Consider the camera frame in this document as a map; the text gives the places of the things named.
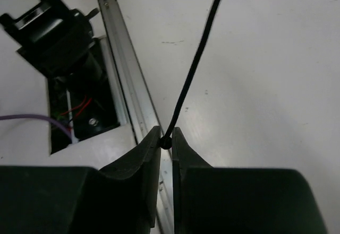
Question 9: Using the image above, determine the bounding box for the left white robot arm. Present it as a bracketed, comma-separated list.
[1, 0, 105, 89]

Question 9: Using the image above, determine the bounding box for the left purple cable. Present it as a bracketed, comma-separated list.
[0, 114, 74, 139]

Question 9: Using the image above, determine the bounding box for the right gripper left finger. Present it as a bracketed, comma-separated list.
[1, 126, 161, 233]

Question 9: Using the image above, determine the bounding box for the black headphone audio cable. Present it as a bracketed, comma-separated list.
[160, 0, 230, 150]

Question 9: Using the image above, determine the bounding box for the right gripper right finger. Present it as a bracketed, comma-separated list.
[172, 128, 327, 233]

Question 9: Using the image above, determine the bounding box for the aluminium rail at front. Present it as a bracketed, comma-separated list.
[98, 0, 174, 233]

